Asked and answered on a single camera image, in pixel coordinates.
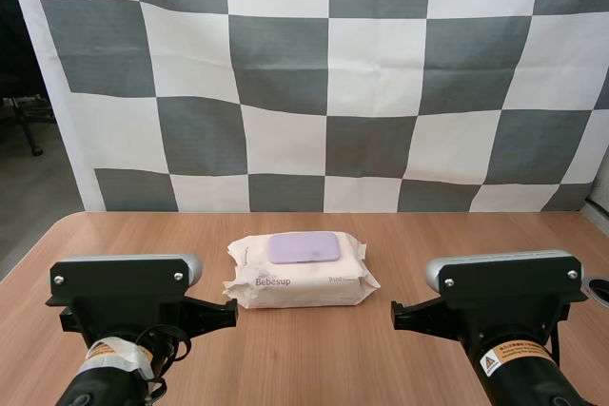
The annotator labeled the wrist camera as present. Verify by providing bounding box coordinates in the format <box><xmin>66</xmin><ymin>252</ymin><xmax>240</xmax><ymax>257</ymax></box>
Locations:
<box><xmin>45</xmin><ymin>253</ymin><xmax>204</xmax><ymax>308</ymax></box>
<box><xmin>423</xmin><ymin>248</ymin><xmax>590</xmax><ymax>306</ymax></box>

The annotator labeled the black wheeled stand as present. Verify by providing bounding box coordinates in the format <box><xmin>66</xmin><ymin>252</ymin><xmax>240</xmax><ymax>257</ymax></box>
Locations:
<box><xmin>0</xmin><ymin>94</ymin><xmax>54</xmax><ymax>158</ymax></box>

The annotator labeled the black cable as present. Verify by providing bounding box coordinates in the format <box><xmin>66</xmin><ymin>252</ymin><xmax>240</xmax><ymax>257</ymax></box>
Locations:
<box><xmin>135</xmin><ymin>323</ymin><xmax>192</xmax><ymax>381</ymax></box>

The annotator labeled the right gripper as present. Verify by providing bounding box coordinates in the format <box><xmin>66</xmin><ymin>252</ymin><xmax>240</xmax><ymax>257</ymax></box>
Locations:
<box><xmin>390</xmin><ymin>295</ymin><xmax>571</xmax><ymax>339</ymax></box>

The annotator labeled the checked cloth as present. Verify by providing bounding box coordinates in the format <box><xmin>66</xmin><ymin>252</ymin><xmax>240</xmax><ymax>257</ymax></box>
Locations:
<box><xmin>0</xmin><ymin>0</ymin><xmax>609</xmax><ymax>214</ymax></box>

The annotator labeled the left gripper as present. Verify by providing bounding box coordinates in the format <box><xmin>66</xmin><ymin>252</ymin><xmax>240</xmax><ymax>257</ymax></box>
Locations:
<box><xmin>58</xmin><ymin>295</ymin><xmax>238</xmax><ymax>346</ymax></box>

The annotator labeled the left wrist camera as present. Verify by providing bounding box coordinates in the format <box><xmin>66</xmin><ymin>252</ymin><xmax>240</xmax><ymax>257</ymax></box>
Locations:
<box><xmin>45</xmin><ymin>253</ymin><xmax>204</xmax><ymax>308</ymax></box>

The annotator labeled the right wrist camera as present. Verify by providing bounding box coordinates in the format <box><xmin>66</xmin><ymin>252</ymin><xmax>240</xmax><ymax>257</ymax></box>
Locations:
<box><xmin>423</xmin><ymin>248</ymin><xmax>590</xmax><ymax>306</ymax></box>

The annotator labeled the white wet wipes pack lilac lid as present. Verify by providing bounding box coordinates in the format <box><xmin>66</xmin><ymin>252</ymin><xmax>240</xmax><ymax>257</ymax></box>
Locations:
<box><xmin>222</xmin><ymin>229</ymin><xmax>383</xmax><ymax>311</ymax></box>

